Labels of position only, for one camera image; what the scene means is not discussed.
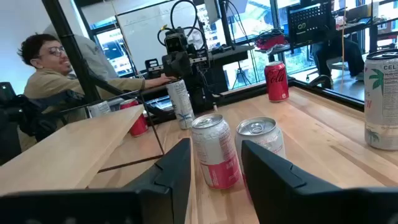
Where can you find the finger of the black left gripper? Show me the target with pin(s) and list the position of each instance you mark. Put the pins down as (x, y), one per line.
(153, 68)
(203, 59)

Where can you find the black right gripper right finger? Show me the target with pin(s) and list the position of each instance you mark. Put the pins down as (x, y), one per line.
(280, 199)

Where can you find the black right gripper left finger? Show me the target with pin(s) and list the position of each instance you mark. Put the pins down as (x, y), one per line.
(168, 186)

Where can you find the red cola can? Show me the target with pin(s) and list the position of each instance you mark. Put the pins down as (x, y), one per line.
(276, 84)
(138, 124)

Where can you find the silver can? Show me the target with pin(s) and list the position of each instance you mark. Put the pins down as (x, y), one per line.
(264, 140)

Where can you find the wooden shelf with black legs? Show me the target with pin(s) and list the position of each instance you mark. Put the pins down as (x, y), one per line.
(62, 155)

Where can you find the black desk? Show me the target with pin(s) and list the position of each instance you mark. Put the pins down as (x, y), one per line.
(231, 54)
(357, 28)

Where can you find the whiteboard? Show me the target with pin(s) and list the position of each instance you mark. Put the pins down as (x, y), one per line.
(143, 37)

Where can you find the small black tripod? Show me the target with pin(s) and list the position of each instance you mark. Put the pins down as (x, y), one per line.
(240, 72)

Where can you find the black monitor stand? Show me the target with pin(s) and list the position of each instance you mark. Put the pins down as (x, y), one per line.
(226, 25)

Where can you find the white slim can blue palm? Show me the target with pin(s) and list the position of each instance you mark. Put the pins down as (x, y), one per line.
(182, 105)

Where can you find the pink and white soda can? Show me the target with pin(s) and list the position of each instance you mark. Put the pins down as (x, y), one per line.
(216, 149)

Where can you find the white slim energy can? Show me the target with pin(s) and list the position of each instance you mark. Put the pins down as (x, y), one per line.
(99, 109)

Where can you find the red bundle on desk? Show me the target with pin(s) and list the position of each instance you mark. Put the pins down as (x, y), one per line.
(270, 42)

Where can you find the person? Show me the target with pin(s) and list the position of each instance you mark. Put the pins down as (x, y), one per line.
(53, 84)
(342, 56)

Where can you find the black perforated panel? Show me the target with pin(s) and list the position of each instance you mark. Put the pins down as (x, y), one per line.
(308, 28)

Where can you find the white slim can green palm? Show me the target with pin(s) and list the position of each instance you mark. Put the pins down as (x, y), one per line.
(384, 102)

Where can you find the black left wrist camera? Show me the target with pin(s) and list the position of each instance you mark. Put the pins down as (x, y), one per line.
(175, 42)

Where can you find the large window wall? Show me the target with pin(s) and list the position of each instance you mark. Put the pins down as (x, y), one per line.
(112, 53)

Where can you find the black overhead rig frame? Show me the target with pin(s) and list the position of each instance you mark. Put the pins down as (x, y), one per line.
(70, 46)

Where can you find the black metal table frame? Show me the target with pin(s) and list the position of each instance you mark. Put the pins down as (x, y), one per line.
(342, 99)

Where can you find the black frame clamp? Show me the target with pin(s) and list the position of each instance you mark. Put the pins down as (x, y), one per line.
(320, 81)

